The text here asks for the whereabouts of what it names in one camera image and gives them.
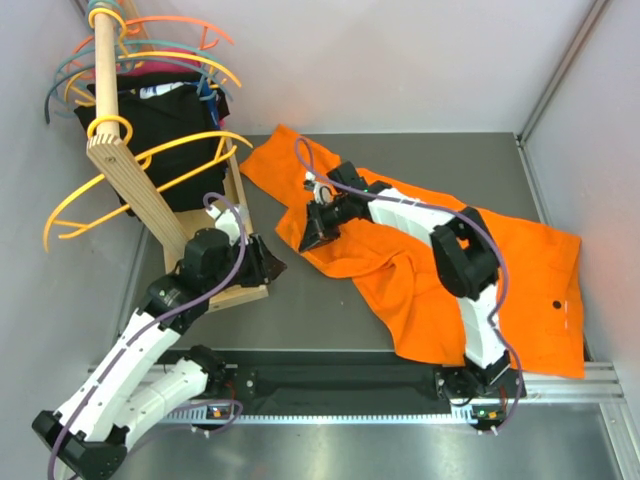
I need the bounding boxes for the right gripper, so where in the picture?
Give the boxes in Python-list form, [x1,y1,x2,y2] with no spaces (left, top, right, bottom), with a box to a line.
[299,196,354,254]

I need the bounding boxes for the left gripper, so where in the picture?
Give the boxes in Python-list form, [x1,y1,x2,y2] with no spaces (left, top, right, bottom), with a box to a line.
[206,232,287,296]

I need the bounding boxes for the yellow hanger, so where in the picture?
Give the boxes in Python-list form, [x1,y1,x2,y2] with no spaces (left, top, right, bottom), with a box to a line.
[42,116,254,251]
[57,1,238,106]

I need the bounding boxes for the orange trousers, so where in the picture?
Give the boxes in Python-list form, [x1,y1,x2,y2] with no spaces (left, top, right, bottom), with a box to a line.
[240,125,585,378]

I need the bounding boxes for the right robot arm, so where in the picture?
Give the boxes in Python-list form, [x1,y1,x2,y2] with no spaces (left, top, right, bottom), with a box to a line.
[298,162,511,400]

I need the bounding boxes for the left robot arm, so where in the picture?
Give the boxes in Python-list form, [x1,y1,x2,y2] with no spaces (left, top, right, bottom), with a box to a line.
[32,204,286,479]

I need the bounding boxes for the teal hanger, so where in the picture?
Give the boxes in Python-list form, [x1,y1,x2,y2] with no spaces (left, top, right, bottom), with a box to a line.
[44,40,242,124]

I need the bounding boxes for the orange hanger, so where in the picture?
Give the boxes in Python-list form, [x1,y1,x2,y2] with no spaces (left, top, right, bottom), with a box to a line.
[72,15,235,56]

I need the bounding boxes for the wooden rack base tray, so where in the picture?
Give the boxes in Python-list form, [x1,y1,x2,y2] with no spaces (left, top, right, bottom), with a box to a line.
[162,134,270,315]

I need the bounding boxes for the wooden rack pole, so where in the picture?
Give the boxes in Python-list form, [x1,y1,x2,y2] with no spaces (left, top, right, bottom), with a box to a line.
[87,1,187,257]

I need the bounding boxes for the black hanging garment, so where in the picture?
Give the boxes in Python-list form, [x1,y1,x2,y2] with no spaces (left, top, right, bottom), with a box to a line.
[73,72,232,217]

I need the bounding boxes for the blue hanging garment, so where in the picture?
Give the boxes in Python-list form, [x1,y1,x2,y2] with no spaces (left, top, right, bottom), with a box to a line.
[196,80,229,130]

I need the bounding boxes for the pink hanging garment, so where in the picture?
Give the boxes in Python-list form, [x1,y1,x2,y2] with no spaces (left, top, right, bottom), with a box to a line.
[116,49,202,76]

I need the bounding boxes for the corner aluminium profile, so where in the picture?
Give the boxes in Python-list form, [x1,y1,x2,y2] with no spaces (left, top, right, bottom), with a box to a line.
[516,0,614,146]

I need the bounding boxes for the aluminium frame rail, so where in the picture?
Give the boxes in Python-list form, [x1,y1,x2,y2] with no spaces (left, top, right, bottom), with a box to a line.
[59,364,626,480]

